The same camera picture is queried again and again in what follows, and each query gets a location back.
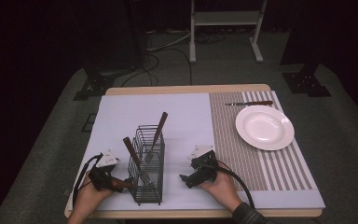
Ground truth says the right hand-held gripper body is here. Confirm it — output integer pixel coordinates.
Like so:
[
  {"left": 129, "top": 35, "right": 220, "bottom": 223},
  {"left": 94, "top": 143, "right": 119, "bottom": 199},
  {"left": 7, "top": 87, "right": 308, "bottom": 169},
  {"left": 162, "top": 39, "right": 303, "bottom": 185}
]
[{"left": 187, "top": 145, "right": 219, "bottom": 188}]

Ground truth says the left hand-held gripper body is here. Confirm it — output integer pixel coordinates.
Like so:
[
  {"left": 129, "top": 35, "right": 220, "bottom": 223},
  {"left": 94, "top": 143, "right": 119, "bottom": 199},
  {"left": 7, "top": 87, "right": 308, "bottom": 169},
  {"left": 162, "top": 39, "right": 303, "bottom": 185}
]
[{"left": 88, "top": 149, "right": 120, "bottom": 192}]

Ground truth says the wooden handled utensil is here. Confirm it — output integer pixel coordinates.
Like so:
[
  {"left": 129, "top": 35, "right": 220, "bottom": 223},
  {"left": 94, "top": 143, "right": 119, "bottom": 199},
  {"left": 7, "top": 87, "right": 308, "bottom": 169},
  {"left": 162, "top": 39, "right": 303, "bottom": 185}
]
[{"left": 111, "top": 176, "right": 138, "bottom": 191}]

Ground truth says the black wire cutlery basket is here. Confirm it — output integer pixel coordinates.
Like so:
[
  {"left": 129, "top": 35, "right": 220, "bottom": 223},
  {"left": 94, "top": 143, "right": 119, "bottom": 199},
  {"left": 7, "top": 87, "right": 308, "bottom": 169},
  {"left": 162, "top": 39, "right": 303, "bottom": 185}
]
[{"left": 126, "top": 124, "right": 166, "bottom": 206}]

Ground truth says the person's right hand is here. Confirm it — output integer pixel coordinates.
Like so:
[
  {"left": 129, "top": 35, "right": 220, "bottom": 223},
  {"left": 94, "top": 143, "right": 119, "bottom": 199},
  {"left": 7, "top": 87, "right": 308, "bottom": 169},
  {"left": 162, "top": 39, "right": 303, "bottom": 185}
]
[{"left": 198, "top": 171, "right": 244, "bottom": 213}]

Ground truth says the person's left hand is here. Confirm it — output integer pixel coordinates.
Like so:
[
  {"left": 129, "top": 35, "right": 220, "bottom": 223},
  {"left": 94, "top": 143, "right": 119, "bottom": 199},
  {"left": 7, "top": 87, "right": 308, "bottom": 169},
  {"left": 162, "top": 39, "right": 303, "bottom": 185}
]
[{"left": 70, "top": 171, "right": 117, "bottom": 219}]

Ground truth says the dark floor socket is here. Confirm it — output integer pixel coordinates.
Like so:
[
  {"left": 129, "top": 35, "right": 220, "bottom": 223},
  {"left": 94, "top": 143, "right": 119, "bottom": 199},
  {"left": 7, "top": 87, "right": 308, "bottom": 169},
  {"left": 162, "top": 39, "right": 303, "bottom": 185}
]
[{"left": 80, "top": 113, "right": 98, "bottom": 133}]

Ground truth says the striped placemat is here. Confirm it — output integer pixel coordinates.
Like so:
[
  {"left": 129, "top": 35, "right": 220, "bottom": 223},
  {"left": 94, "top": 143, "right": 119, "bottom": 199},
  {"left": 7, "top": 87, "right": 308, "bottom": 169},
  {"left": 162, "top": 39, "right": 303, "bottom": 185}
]
[{"left": 208, "top": 90, "right": 314, "bottom": 192}]

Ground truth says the white table mat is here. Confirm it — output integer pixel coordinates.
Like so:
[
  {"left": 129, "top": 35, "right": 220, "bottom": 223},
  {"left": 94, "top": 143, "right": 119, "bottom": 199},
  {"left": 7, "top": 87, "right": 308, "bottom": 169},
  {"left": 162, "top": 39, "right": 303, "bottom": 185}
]
[{"left": 67, "top": 91, "right": 326, "bottom": 212}]

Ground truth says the white round plate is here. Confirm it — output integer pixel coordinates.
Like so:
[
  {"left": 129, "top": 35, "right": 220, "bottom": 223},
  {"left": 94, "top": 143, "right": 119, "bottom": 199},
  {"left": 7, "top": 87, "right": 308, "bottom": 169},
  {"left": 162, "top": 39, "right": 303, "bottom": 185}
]
[{"left": 235, "top": 105, "right": 296, "bottom": 152}]

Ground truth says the black equipment stand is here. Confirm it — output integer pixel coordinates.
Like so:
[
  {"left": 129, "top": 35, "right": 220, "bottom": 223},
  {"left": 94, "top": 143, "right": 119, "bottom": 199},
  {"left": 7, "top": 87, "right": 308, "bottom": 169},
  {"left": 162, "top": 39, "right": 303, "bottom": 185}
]
[{"left": 72, "top": 0, "right": 148, "bottom": 102}]

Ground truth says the black stand base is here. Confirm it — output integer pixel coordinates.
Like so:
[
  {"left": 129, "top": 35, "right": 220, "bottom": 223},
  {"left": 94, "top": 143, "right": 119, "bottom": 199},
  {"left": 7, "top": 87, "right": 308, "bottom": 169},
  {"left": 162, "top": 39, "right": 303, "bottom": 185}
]
[{"left": 281, "top": 61, "right": 333, "bottom": 98}]

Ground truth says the white metal stand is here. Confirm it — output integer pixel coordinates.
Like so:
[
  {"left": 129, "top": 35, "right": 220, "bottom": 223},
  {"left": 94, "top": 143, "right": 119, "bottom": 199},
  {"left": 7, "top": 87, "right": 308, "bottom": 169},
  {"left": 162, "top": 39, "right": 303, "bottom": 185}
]
[{"left": 188, "top": 0, "right": 269, "bottom": 64}]

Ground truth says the wooden handled spatula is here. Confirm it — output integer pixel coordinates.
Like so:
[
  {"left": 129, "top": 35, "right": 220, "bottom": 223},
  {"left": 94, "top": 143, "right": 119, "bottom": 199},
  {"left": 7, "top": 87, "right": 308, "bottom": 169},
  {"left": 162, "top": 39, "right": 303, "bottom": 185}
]
[{"left": 122, "top": 136, "right": 156, "bottom": 189}]

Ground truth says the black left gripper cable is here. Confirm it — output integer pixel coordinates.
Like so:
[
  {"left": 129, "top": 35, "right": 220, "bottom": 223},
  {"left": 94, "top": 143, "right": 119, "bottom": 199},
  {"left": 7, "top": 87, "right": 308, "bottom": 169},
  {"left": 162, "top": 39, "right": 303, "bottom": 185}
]
[{"left": 72, "top": 153, "right": 104, "bottom": 209}]

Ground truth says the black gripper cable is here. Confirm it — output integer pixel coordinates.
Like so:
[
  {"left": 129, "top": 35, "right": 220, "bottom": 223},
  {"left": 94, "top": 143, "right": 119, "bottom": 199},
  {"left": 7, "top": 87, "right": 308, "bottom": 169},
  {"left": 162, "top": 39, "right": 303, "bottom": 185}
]
[
  {"left": 72, "top": 153, "right": 104, "bottom": 209},
  {"left": 214, "top": 160, "right": 256, "bottom": 209}
]

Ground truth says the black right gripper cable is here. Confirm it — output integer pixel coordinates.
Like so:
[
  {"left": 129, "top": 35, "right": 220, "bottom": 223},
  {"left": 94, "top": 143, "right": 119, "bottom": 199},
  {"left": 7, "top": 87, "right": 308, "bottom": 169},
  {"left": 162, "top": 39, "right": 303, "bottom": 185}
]
[{"left": 214, "top": 160, "right": 256, "bottom": 209}]

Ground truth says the wooden handled fork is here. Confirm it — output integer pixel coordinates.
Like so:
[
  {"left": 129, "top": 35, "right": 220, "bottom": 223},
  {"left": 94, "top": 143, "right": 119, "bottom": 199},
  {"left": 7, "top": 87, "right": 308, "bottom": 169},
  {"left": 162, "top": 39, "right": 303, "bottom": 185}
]
[{"left": 143, "top": 111, "right": 169, "bottom": 163}]

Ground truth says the wooden handled knife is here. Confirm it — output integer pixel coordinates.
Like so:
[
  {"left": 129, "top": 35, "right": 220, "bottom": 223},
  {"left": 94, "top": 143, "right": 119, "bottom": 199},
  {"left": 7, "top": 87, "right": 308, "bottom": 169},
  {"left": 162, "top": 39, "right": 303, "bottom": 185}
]
[{"left": 225, "top": 100, "right": 274, "bottom": 107}]

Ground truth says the black floor cable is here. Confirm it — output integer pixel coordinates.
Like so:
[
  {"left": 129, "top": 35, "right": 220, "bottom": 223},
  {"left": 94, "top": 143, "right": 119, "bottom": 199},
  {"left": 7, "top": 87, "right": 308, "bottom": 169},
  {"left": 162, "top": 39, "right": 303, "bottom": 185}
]
[{"left": 120, "top": 46, "right": 194, "bottom": 88}]

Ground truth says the white floor cable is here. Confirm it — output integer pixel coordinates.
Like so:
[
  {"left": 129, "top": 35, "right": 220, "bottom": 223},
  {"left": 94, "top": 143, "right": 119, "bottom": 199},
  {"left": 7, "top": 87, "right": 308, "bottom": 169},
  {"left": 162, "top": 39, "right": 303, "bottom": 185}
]
[{"left": 145, "top": 28, "right": 192, "bottom": 52}]

